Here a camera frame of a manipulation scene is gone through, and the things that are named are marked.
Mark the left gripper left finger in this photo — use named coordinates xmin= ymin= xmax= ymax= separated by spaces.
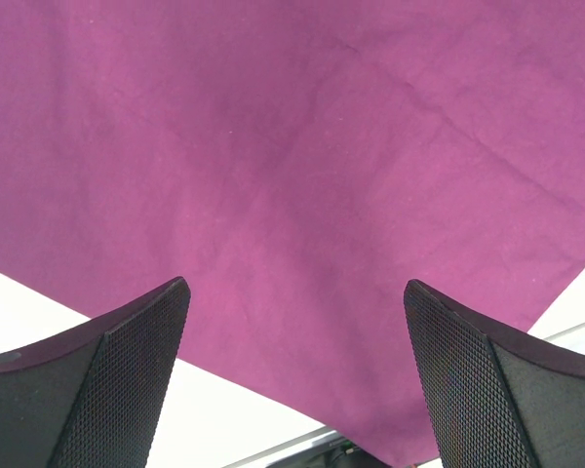
xmin=0 ymin=277 xmax=190 ymax=467

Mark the purple cloth mat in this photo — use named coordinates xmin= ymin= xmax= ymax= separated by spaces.
xmin=0 ymin=1 xmax=585 ymax=466

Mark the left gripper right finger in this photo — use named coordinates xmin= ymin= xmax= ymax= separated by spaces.
xmin=404 ymin=280 xmax=585 ymax=467

